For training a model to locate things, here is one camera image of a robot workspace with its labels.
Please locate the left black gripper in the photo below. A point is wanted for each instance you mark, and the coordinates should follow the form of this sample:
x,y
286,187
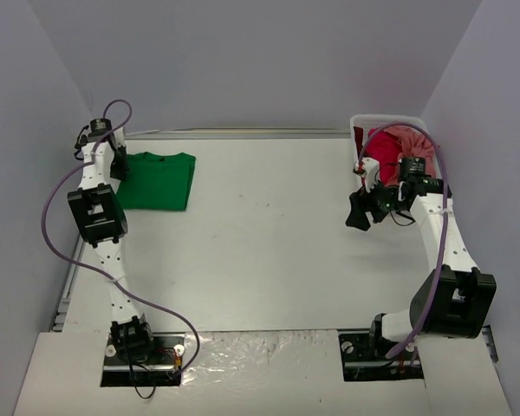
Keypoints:
x,y
120,165

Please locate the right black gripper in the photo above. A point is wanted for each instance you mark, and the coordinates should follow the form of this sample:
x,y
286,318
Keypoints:
x,y
373,201

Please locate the green t shirt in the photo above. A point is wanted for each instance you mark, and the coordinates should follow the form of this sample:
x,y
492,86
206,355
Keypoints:
x,y
157,182

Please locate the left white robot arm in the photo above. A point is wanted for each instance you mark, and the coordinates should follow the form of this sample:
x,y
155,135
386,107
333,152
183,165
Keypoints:
x,y
102,224

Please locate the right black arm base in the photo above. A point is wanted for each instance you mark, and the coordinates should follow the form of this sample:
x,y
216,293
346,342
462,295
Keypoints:
x,y
362,362

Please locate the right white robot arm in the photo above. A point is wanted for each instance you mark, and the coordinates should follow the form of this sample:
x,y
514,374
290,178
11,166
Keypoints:
x,y
456,297

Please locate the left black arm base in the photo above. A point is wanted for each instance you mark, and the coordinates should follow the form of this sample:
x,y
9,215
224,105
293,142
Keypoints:
x,y
159,368

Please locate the red t shirt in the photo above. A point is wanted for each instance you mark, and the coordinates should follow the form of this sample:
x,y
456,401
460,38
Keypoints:
x,y
386,148

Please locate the pink t shirt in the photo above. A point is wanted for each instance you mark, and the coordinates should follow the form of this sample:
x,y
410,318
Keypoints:
x,y
411,143

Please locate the white plastic basket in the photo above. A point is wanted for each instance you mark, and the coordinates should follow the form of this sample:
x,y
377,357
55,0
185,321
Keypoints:
x,y
365,126

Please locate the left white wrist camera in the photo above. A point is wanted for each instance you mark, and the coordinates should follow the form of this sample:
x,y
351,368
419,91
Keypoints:
x,y
118,139

